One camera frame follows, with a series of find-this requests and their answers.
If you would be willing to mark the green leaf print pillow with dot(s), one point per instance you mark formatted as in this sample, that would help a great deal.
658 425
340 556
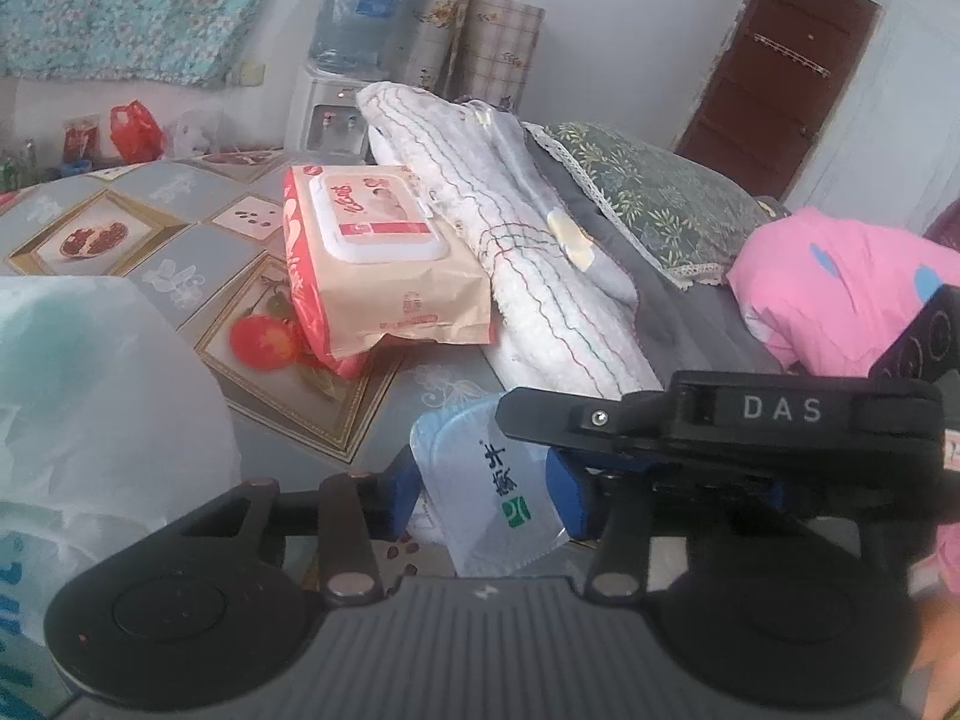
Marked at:
660 195

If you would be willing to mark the small white plastic bag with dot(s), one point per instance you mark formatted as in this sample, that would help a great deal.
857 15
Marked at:
193 135

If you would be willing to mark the white stitched quilt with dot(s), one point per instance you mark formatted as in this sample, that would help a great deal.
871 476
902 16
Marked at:
525 262

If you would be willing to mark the person's right forearm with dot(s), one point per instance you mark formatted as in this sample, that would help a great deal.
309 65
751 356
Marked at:
943 645

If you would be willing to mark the red tin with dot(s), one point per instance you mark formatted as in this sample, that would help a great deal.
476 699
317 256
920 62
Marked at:
81 139

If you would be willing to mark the turquoise floral wall cloth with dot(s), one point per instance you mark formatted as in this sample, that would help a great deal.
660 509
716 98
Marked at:
135 7

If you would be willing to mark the pink pillow blue spots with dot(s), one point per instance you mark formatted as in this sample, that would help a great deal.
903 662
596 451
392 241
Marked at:
825 277

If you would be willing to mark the white water dispenser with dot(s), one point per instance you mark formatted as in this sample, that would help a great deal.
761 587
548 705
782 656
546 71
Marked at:
330 120

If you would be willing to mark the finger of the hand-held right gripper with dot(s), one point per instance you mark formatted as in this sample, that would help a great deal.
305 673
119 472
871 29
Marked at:
540 416

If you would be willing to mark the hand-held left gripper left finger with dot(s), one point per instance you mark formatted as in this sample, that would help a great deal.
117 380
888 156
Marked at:
401 495

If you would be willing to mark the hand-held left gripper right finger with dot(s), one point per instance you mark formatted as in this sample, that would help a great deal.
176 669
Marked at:
570 495

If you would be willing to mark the red plastic bag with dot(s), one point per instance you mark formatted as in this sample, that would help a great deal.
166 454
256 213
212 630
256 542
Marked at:
135 133

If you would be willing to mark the wall socket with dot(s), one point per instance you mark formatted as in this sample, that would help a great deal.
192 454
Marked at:
252 73

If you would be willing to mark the brown door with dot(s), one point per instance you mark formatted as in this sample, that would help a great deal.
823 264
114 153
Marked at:
780 82

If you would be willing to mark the clear plastic packet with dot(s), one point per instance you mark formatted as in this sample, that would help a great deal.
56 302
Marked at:
487 502

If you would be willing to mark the checked rolled mat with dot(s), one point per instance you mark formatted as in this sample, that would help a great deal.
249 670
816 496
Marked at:
502 45

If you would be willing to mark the green cans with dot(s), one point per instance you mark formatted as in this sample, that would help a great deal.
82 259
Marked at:
19 165

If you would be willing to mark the small blue container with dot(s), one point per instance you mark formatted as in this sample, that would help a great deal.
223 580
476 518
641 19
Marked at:
75 166

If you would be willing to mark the beige red wet wipes pack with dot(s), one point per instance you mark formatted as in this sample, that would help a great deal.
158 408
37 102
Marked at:
375 277

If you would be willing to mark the white plastic bag blue print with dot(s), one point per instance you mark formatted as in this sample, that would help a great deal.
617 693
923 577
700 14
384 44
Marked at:
97 405

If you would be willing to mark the blue water jug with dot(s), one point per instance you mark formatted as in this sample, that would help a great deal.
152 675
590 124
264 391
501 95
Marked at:
360 15

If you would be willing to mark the grey bed sheet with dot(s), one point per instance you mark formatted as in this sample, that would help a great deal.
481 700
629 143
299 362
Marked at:
690 322

